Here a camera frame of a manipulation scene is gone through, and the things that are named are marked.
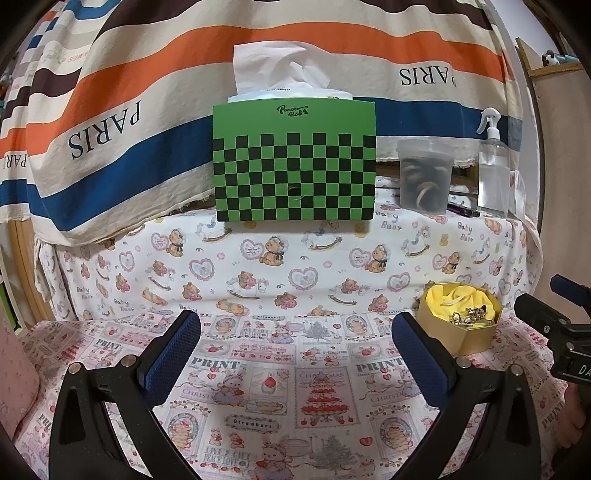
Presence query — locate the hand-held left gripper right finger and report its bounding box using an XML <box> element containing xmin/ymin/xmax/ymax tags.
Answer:
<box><xmin>392</xmin><ymin>311</ymin><xmax>561</xmax><ymax>480</ymax></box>

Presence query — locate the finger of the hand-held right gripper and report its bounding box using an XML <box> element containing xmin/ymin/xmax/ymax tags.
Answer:
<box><xmin>514</xmin><ymin>293</ymin><xmax>591</xmax><ymax>343</ymax></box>
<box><xmin>549</xmin><ymin>274</ymin><xmax>591</xmax><ymax>308</ymax></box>

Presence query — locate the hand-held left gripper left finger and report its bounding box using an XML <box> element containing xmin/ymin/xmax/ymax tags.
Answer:
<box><xmin>48</xmin><ymin>310</ymin><xmax>202</xmax><ymax>480</ymax></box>

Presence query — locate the gold hexagonal jewelry box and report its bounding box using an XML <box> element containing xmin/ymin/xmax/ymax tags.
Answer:
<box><xmin>418</xmin><ymin>282</ymin><xmax>503</xmax><ymax>357</ymax></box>

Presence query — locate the person's right hand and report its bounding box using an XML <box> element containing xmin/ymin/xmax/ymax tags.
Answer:
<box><xmin>556</xmin><ymin>383</ymin><xmax>591</xmax><ymax>451</ymax></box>

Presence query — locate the yellow cloth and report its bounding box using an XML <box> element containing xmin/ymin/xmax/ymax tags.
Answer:
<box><xmin>425</xmin><ymin>284</ymin><xmax>501</xmax><ymax>329</ymax></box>

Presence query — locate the bear printed white cloth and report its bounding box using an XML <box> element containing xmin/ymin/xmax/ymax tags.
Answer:
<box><xmin>34</xmin><ymin>171</ymin><xmax>543</xmax><ymax>326</ymax></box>

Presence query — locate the pink patchwork printed cloth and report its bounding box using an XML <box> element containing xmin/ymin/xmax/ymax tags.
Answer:
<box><xmin>11</xmin><ymin>305</ymin><xmax>573</xmax><ymax>480</ymax></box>

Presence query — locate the clear spray bottle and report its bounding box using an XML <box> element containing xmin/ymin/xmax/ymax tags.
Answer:
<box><xmin>475</xmin><ymin>107</ymin><xmax>512</xmax><ymax>217</ymax></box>

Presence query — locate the pink cushion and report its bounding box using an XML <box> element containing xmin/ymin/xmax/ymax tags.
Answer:
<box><xmin>0</xmin><ymin>316</ymin><xmax>43</xmax><ymax>437</ymax></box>

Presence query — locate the translucent plastic container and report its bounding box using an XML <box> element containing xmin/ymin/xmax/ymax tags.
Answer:
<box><xmin>397</xmin><ymin>138</ymin><xmax>454</xmax><ymax>215</ymax></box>

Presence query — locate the wooden shelf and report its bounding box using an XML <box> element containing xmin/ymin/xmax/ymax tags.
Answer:
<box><xmin>515</xmin><ymin>37</ymin><xmax>583</xmax><ymax>80</ymax></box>

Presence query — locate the green checkered tissue box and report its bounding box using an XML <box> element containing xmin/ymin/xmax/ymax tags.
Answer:
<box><xmin>212</xmin><ymin>97</ymin><xmax>377</xmax><ymax>222</ymax></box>

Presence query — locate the small toy figurine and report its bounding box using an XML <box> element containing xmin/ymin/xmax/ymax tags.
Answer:
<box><xmin>541</xmin><ymin>48</ymin><xmax>573</xmax><ymax>66</ymax></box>

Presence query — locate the striped cloth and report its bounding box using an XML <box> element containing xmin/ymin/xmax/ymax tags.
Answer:
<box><xmin>0</xmin><ymin>0</ymin><xmax>522</xmax><ymax>254</ymax></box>

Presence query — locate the white tissue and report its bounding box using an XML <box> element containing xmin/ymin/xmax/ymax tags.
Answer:
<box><xmin>228</xmin><ymin>43</ymin><xmax>354</xmax><ymax>103</ymax></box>

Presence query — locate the curved wooden frame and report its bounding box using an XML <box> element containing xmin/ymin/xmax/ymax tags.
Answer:
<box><xmin>7</xmin><ymin>218</ymin><xmax>52</xmax><ymax>330</ymax></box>

